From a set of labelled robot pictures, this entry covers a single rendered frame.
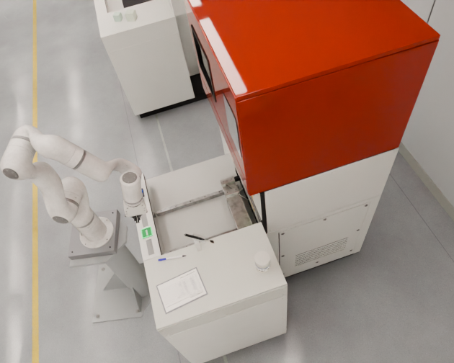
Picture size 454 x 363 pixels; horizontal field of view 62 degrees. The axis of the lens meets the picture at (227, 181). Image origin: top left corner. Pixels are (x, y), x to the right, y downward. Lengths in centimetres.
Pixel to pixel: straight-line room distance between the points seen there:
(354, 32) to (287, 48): 25
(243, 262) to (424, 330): 145
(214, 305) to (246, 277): 19
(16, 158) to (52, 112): 295
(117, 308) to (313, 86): 219
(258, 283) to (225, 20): 114
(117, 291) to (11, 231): 119
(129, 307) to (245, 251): 132
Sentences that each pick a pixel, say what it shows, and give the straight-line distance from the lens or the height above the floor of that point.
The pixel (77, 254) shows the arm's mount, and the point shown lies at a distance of 226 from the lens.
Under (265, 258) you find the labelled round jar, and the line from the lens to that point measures 176.
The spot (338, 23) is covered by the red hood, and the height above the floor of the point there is 182.
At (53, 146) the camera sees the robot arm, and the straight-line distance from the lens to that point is 155.
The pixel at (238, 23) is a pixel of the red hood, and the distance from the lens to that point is 161.
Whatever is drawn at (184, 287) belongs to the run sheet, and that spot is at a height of 97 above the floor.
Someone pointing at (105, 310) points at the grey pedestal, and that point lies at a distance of 303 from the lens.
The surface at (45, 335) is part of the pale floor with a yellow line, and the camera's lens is 320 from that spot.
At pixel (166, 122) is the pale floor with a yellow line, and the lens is 390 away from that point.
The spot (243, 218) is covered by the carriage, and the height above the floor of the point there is 88.
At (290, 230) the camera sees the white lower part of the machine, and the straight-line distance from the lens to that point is 216.
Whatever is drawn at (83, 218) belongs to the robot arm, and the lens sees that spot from 204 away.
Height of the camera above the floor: 267
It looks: 54 degrees down
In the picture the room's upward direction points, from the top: 12 degrees counter-clockwise
